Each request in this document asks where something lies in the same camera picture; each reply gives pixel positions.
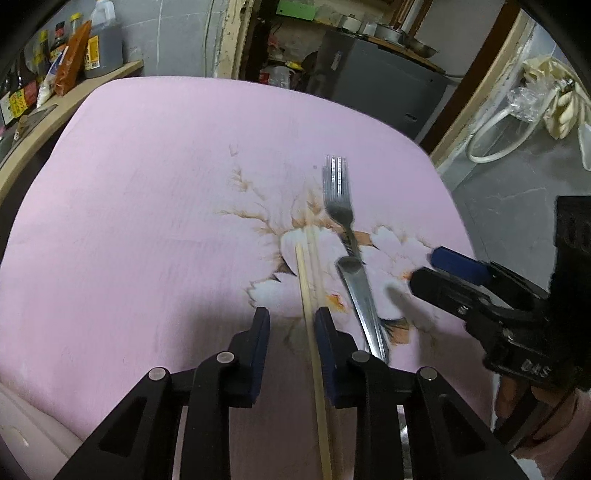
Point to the green box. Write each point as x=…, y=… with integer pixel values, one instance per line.
x=295, y=9

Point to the wooden chopstick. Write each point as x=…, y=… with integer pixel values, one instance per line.
x=311, y=369

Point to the clear plastic bottle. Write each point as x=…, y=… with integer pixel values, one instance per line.
x=279, y=77

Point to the pink floral cloth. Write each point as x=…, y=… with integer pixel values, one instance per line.
x=138, y=207

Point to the clear plastic bag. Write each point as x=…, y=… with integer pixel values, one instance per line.
x=526, y=99

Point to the person's right hand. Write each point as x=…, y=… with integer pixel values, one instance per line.
x=508, y=397

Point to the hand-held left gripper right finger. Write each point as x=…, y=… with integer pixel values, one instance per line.
x=327, y=350

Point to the wooden counter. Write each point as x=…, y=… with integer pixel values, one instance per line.
x=27, y=138

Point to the soy sauce bottle red label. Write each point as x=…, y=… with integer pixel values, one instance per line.
x=30, y=94

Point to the white packet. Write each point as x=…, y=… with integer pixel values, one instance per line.
x=46, y=87

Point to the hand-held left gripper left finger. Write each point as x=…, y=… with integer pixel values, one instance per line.
x=261, y=341

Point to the metal bowl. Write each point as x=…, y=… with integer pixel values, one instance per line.
x=420, y=47

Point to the wooden door frame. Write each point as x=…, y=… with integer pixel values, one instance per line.
x=233, y=41

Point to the large dark oil bottle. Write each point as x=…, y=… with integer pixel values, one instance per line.
x=104, y=41

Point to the orange-brown packet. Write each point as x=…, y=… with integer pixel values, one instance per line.
x=71, y=60

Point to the silver metal spoon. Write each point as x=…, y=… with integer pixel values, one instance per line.
x=364, y=304

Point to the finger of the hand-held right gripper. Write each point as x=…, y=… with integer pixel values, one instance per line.
x=443, y=290
x=457, y=264

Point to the grey cabinet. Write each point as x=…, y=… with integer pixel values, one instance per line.
x=378, y=87

